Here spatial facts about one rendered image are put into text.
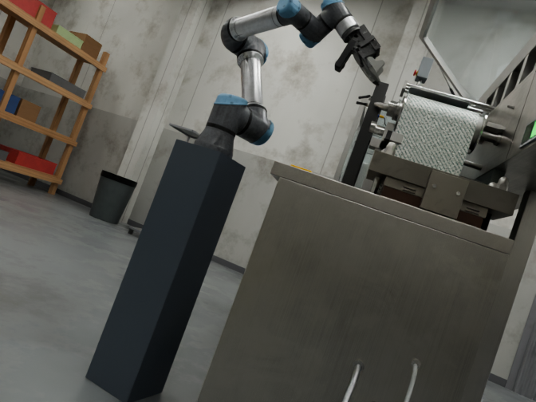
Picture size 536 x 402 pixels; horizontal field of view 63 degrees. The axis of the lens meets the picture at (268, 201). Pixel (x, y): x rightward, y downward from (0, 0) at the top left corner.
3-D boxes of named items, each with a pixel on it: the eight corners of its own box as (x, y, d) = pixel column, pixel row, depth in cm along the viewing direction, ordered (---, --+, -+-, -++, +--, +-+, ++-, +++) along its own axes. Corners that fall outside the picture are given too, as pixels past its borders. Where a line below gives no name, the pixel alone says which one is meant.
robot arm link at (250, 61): (229, 139, 170) (226, 37, 194) (256, 153, 180) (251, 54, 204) (250, 125, 163) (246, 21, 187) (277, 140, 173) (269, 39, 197)
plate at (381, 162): (365, 178, 142) (372, 161, 142) (493, 220, 134) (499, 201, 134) (368, 169, 126) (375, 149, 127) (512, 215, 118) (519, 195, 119)
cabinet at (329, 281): (288, 325, 366) (322, 228, 371) (363, 356, 353) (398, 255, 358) (168, 470, 120) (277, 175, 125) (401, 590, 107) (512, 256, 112)
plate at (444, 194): (418, 207, 123) (431, 171, 123) (455, 219, 121) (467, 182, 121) (419, 206, 120) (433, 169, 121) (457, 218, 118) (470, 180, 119)
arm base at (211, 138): (185, 142, 161) (195, 116, 161) (206, 154, 174) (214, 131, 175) (218, 152, 154) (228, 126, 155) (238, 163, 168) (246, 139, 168)
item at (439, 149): (381, 170, 146) (400, 118, 147) (452, 193, 141) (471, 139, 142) (381, 170, 145) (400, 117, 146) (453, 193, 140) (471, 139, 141)
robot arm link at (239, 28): (213, 14, 186) (296, -16, 150) (232, 29, 193) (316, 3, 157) (204, 40, 184) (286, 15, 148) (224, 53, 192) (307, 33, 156)
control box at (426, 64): (410, 80, 212) (417, 61, 212) (424, 84, 211) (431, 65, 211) (413, 74, 205) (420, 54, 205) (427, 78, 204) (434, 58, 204)
